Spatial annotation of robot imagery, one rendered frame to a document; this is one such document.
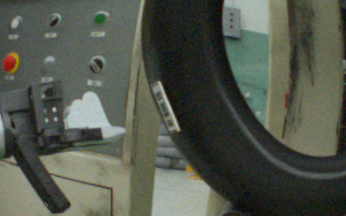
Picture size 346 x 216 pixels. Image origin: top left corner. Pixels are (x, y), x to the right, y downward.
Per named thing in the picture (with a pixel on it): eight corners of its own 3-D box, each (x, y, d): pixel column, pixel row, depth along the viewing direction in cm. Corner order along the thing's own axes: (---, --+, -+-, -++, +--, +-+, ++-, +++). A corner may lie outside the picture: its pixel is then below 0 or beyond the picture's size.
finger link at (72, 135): (106, 123, 127) (49, 129, 122) (109, 137, 127) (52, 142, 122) (89, 132, 131) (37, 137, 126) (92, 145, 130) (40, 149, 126)
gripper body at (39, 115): (66, 77, 126) (1, 89, 119) (79, 149, 125) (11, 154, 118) (44, 94, 132) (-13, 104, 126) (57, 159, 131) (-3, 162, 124)
